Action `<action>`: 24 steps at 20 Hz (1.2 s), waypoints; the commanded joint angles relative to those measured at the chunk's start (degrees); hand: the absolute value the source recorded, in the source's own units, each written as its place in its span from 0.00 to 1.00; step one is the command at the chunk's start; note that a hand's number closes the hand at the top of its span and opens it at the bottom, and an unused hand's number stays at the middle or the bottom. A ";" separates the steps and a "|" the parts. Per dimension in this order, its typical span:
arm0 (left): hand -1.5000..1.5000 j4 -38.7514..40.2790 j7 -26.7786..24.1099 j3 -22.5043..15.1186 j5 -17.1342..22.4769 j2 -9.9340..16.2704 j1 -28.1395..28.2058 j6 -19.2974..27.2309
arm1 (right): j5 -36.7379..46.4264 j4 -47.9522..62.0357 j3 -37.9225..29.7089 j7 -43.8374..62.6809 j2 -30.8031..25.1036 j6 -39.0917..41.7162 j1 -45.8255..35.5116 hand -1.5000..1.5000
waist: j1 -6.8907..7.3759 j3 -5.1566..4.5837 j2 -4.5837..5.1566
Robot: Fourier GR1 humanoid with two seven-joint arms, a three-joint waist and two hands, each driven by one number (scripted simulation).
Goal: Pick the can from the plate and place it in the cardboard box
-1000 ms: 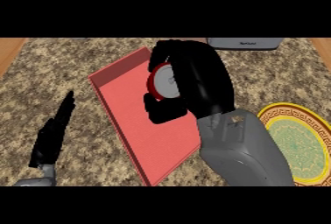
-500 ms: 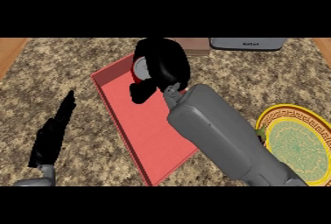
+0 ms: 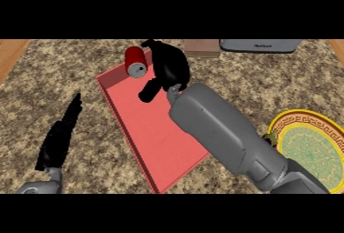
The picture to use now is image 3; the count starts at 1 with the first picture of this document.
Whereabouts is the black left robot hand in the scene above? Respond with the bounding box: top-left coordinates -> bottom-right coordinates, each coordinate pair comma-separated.
34,92 -> 82,172

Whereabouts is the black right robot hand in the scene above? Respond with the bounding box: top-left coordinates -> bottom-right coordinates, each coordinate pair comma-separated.
137,38 -> 190,104

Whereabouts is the brown cardboard box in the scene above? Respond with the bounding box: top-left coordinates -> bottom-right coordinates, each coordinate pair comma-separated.
183,39 -> 221,59

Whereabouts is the red can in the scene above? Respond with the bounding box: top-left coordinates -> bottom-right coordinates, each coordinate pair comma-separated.
124,46 -> 149,79

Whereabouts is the yellow green patterned plate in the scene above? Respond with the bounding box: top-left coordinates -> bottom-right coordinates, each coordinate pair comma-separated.
266,108 -> 344,194

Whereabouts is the grey appliance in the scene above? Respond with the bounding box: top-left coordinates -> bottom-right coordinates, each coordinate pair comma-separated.
217,39 -> 304,55

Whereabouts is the red flat tray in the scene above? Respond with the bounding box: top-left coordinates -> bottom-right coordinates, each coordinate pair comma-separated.
94,48 -> 212,195

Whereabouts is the dark green vegetable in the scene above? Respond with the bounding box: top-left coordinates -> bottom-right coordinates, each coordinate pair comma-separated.
261,133 -> 277,148

